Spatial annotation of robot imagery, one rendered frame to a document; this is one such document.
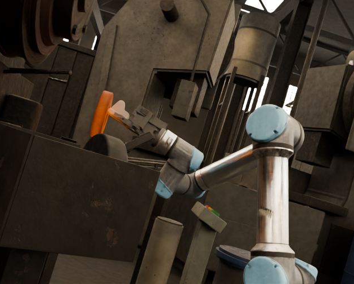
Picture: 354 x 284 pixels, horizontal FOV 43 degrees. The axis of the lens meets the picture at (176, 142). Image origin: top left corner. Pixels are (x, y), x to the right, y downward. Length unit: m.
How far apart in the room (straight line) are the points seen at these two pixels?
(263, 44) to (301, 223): 7.03
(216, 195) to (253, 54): 7.13
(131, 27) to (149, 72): 0.44
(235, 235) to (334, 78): 2.08
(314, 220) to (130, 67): 1.96
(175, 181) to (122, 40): 2.73
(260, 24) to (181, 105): 6.86
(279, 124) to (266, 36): 9.06
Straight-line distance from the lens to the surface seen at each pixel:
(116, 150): 0.66
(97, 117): 1.41
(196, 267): 1.91
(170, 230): 1.82
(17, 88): 1.57
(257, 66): 10.10
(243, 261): 2.16
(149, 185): 0.66
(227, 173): 1.50
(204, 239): 1.89
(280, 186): 1.27
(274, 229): 1.24
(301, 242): 3.63
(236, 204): 3.29
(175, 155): 1.45
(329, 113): 4.61
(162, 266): 1.85
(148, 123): 1.47
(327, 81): 4.79
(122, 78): 3.99
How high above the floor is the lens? 0.73
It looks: 3 degrees up
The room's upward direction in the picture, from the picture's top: 17 degrees clockwise
